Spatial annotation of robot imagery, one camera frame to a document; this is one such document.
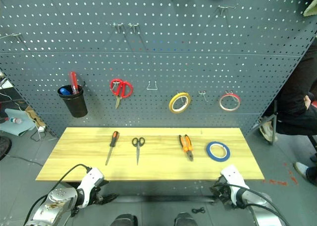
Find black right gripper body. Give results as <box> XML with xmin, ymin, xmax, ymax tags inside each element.
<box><xmin>214</xmin><ymin>176</ymin><xmax>234</xmax><ymax>208</ymax></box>

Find yellow tape roll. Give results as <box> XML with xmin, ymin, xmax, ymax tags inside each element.
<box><xmin>168</xmin><ymin>92</ymin><xmax>192</xmax><ymax>114</ymax></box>

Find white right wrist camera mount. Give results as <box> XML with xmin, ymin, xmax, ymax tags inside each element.
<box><xmin>220</xmin><ymin>164</ymin><xmax>250</xmax><ymax>208</ymax></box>

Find white sneaker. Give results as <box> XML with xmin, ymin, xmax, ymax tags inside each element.
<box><xmin>293</xmin><ymin>161</ymin><xmax>310</xmax><ymax>181</ymax></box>

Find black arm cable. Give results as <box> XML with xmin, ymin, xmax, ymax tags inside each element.
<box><xmin>213</xmin><ymin>183</ymin><xmax>291</xmax><ymax>226</ymax></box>
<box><xmin>23</xmin><ymin>164</ymin><xmax>93</xmax><ymax>226</ymax></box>

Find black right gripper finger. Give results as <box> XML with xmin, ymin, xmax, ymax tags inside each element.
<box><xmin>209</xmin><ymin>183</ymin><xmax>219</xmax><ymax>200</ymax></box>

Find dark rounded shape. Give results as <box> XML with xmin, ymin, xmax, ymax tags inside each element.
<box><xmin>173</xmin><ymin>212</ymin><xmax>195</xmax><ymax>226</ymax></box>
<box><xmin>110</xmin><ymin>213</ymin><xmax>139</xmax><ymax>226</ymax></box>

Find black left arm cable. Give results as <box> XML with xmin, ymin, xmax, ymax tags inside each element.
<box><xmin>23</xmin><ymin>164</ymin><xmax>93</xmax><ymax>226</ymax></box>

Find red handled screwdriver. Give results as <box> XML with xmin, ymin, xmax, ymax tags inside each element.
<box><xmin>68</xmin><ymin>71</ymin><xmax>80</xmax><ymax>95</ymax></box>

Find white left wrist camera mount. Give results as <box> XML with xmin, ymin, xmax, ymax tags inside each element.
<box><xmin>76</xmin><ymin>168</ymin><xmax>105</xmax><ymax>209</ymax></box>

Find grey floor cable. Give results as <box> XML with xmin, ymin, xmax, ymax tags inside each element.
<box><xmin>0</xmin><ymin>153</ymin><xmax>44</xmax><ymax>167</ymax></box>

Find beige sneaker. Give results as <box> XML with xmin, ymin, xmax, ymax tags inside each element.
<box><xmin>258</xmin><ymin>116</ymin><xmax>276</xmax><ymax>143</ymax></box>

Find black plastic cup holder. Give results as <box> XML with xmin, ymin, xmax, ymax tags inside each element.
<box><xmin>57</xmin><ymin>84</ymin><xmax>89</xmax><ymax>118</ymax></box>

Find black round base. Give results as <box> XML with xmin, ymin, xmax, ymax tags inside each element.
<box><xmin>0</xmin><ymin>134</ymin><xmax>12</xmax><ymax>162</ymax></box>

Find red tape roll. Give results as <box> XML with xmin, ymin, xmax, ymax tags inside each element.
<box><xmin>218</xmin><ymin>92</ymin><xmax>242</xmax><ymax>112</ymax></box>

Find pale yellow cloth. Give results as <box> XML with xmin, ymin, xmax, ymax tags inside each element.
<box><xmin>302</xmin><ymin>0</ymin><xmax>317</xmax><ymax>17</ymax></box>

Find orange black handled screwdriver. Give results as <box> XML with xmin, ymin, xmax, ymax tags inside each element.
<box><xmin>105</xmin><ymin>131</ymin><xmax>120</xmax><ymax>166</ymax></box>

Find grey metal pegboard wall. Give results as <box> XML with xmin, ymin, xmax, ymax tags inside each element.
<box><xmin>0</xmin><ymin>0</ymin><xmax>317</xmax><ymax>138</ymax></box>

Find blue tape roll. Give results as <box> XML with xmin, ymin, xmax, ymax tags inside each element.
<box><xmin>206</xmin><ymin>141</ymin><xmax>231</xmax><ymax>162</ymax></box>

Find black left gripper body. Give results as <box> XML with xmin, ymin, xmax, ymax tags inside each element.
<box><xmin>87</xmin><ymin>178</ymin><xmax>109</xmax><ymax>205</ymax></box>

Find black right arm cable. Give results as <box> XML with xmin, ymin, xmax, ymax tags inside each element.
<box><xmin>213</xmin><ymin>183</ymin><xmax>291</xmax><ymax>226</ymax></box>

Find orange handled pliers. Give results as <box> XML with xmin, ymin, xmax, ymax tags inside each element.
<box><xmin>178</xmin><ymin>134</ymin><xmax>195</xmax><ymax>162</ymax></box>

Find person's bare hand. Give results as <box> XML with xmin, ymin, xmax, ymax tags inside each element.
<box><xmin>303</xmin><ymin>93</ymin><xmax>315</xmax><ymax>111</ymax></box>

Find clear plastic bottle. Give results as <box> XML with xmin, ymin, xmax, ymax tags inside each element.
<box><xmin>4</xmin><ymin>116</ymin><xmax>23</xmax><ymax>125</ymax></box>

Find brown cardboard box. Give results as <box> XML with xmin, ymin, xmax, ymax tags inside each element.
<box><xmin>24</xmin><ymin>105</ymin><xmax>47</xmax><ymax>128</ymax></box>

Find red handled scissors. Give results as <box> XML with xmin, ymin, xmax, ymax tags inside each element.
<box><xmin>109</xmin><ymin>78</ymin><xmax>134</xmax><ymax>110</ymax></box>

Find seated person in dark clothes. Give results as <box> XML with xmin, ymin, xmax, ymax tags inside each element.
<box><xmin>274</xmin><ymin>37</ymin><xmax>317</xmax><ymax>152</ymax></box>

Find black handled scissors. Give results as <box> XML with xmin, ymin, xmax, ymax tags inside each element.
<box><xmin>131</xmin><ymin>136</ymin><xmax>146</xmax><ymax>166</ymax></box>

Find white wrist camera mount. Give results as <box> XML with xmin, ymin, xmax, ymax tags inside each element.
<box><xmin>76</xmin><ymin>168</ymin><xmax>105</xmax><ymax>209</ymax></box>
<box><xmin>220</xmin><ymin>164</ymin><xmax>250</xmax><ymax>208</ymax></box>

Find teal cloth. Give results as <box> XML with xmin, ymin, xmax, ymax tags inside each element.
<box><xmin>0</xmin><ymin>108</ymin><xmax>38</xmax><ymax>137</ymax></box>

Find long metal pegboard hook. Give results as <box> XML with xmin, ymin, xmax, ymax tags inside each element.
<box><xmin>0</xmin><ymin>33</ymin><xmax>23</xmax><ymax>42</ymax></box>
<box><xmin>217</xmin><ymin>4</ymin><xmax>236</xmax><ymax>16</ymax></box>

